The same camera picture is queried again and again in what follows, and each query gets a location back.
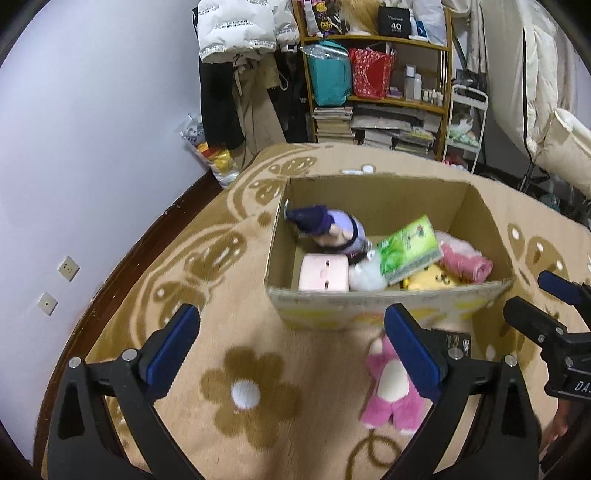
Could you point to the brown hanging coat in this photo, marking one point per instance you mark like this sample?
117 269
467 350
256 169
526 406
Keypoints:
256 114

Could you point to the blonde wig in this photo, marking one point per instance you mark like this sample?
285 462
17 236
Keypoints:
361 15

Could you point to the white puffer jacket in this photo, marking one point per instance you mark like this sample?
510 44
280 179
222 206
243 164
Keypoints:
229 31

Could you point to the stack of books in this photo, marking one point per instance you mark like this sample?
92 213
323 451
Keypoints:
333 124

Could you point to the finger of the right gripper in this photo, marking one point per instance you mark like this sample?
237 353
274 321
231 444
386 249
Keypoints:
532 322
564 290

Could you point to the beige patterned carpet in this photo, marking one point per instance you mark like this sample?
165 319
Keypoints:
256 398

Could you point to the yellow dog plush toy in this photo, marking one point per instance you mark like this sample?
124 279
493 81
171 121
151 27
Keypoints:
432 277

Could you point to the white utility cart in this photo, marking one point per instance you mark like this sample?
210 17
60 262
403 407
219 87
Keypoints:
464 141

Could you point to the wooden bookshelf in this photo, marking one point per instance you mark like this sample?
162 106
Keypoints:
413 115

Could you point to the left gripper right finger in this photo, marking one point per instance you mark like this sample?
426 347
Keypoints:
503 439

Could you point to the open cardboard box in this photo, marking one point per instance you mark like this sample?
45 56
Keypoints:
384 204

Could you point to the lower wall socket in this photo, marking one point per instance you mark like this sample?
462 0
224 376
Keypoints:
47 303

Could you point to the upper wall socket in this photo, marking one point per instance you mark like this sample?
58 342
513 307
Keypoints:
68 268

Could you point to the teal bag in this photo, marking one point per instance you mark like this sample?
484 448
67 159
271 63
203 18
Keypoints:
331 72

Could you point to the red gift bag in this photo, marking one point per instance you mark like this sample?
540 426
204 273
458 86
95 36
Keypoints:
371 72

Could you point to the white fluffy plush toy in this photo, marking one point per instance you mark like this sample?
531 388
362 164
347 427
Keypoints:
365 272

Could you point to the wall socket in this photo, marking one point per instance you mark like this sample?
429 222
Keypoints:
68 268
47 303

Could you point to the purple doll plush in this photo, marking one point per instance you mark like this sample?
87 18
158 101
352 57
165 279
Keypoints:
334 231

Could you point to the pink bear plush toy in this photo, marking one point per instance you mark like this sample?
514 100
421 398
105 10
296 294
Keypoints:
394 398

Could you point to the person's right hand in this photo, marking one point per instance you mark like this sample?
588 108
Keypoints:
559 425

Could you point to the plastic bag of toys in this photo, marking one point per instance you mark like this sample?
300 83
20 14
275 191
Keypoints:
217 159

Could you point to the white padded chair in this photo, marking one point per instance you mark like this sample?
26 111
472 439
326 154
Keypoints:
531 67

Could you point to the pink towel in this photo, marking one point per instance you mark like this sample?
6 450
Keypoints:
462 260

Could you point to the black box with 40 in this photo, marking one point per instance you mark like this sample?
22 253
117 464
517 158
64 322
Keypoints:
394 22

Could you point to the green tissue pack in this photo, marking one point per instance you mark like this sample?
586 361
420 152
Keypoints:
409 250

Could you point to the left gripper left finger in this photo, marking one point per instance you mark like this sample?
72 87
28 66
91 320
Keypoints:
83 442

